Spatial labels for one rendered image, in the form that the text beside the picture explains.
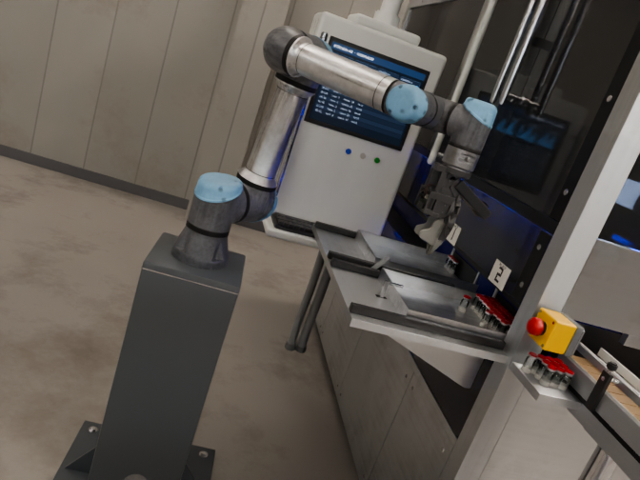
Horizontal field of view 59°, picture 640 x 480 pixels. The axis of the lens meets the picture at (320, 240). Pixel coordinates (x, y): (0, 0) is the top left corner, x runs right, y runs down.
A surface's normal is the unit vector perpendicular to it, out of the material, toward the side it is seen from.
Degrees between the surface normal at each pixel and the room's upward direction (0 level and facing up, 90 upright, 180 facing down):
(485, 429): 90
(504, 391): 90
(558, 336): 90
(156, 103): 90
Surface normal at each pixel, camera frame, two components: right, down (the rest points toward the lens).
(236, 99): 0.07, 0.31
